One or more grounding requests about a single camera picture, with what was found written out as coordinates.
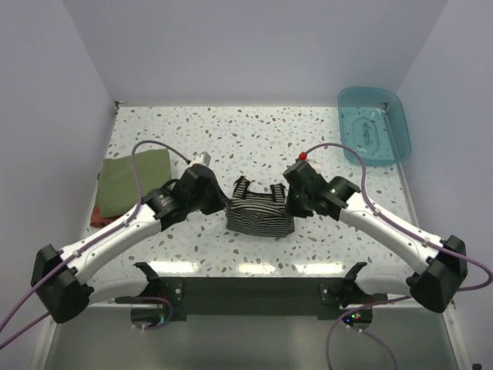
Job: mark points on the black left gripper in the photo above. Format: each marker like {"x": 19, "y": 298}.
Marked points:
{"x": 221, "y": 201}

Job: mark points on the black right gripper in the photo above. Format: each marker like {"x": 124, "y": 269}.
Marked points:
{"x": 292, "y": 210}

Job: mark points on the black white striped tank top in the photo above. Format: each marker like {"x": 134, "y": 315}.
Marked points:
{"x": 259, "y": 214}

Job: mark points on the olive green tank top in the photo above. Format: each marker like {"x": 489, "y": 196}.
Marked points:
{"x": 117, "y": 191}

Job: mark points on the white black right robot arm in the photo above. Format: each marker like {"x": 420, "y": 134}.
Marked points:
{"x": 435, "y": 269}

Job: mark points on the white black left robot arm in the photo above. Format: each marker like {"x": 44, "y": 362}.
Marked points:
{"x": 61, "y": 277}

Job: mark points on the folded rust red tank top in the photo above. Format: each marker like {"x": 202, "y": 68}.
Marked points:
{"x": 97, "y": 221}

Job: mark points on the translucent blue plastic bin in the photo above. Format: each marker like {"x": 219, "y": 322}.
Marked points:
{"x": 373, "y": 124}

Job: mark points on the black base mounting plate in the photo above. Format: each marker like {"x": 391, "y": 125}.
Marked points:
{"x": 322, "y": 297}

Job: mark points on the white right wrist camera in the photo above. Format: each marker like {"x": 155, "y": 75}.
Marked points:
{"x": 313, "y": 163}

